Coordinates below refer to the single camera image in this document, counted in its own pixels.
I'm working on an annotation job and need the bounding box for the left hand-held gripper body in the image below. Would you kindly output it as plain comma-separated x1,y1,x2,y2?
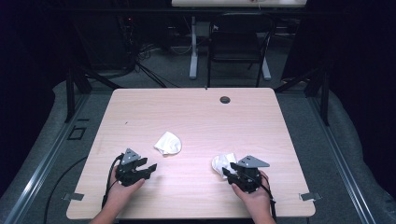
115,147,149,188

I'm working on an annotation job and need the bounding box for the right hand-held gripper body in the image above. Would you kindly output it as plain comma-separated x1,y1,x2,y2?
229,155,271,194

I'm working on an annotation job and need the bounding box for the white sock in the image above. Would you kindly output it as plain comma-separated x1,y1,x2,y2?
153,131,183,157
211,152,239,179

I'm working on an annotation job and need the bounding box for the person's left hand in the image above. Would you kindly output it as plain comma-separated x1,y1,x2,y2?
106,164,146,207

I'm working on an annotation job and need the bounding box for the person's right hand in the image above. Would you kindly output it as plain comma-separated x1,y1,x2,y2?
231,170,273,217

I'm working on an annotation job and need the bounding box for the white desk leg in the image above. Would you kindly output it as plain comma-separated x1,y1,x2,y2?
261,56,273,82
189,15,200,80

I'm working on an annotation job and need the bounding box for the black folding chair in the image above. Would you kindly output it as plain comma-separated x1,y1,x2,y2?
206,11,277,89

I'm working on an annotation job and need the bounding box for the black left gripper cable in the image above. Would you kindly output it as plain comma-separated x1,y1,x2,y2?
101,152,126,209

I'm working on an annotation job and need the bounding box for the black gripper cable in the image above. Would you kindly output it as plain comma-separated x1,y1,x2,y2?
259,173,278,222
101,152,126,209

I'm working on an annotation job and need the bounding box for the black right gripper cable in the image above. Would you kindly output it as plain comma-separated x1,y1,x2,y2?
259,173,278,222

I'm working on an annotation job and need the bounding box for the grey table bracket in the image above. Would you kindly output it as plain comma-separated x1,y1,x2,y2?
299,191,323,202
61,192,85,202

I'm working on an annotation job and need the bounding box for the black floor cable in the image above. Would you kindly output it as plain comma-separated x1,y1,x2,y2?
42,156,89,224

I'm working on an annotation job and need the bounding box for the bundle of floor cables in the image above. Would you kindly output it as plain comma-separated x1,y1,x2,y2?
133,41,181,89

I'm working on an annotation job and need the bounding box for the aluminium floor rail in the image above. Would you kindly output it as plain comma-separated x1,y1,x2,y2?
2,92,91,224
307,95,378,224

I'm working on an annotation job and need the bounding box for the black metal frame stand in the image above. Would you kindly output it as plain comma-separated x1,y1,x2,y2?
274,65,332,127
63,60,123,124

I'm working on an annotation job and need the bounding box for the black horizontal frame bar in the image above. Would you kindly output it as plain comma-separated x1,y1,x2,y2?
59,7,312,15

